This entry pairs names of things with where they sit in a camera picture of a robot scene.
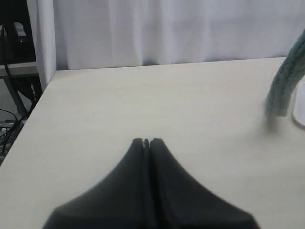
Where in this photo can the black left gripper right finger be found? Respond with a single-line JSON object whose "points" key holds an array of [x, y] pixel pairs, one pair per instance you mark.
{"points": [[181, 202]]}

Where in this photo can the green knitted scarf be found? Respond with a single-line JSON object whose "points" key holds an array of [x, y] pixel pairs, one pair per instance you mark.
{"points": [[289, 74]]}

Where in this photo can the white rectangular tray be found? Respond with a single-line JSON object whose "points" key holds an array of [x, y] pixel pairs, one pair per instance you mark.
{"points": [[299, 105]]}

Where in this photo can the white backdrop curtain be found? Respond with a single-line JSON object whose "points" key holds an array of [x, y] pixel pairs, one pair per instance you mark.
{"points": [[88, 34]]}

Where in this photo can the black metal rack frame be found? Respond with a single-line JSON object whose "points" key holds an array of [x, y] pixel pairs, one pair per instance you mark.
{"points": [[18, 67]]}

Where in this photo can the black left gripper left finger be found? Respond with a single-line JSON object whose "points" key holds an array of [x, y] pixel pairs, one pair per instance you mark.
{"points": [[117, 202]]}

